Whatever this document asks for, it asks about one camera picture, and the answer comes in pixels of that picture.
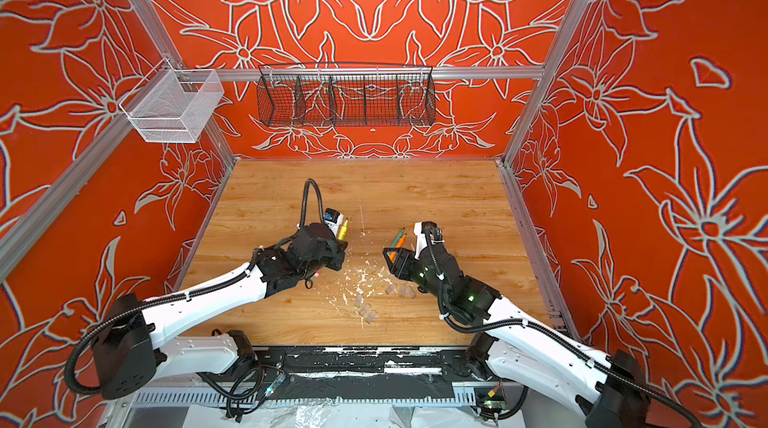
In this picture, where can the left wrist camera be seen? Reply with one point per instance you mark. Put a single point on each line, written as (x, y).
(333, 220)

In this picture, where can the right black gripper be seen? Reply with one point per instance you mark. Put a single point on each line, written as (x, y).
(405, 259)

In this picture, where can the white mesh basket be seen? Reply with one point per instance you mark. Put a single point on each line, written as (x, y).
(170, 105)

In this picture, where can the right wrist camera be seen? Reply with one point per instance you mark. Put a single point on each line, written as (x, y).
(426, 233)

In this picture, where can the green marker pen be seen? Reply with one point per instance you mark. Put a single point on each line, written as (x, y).
(395, 238)

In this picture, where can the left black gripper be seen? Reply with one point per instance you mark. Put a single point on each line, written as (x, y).
(330, 242)

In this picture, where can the orange marker pen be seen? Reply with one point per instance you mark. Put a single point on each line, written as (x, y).
(392, 255)

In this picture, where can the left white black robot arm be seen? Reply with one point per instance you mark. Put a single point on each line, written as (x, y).
(140, 341)

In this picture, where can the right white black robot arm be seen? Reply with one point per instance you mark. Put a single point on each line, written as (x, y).
(605, 390)

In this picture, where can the black wire basket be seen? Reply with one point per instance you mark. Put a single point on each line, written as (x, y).
(327, 95)

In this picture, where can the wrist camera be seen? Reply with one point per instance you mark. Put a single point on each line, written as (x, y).
(333, 220)
(426, 233)

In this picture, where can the yellow marker pen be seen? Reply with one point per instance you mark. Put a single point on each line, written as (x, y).
(343, 231)

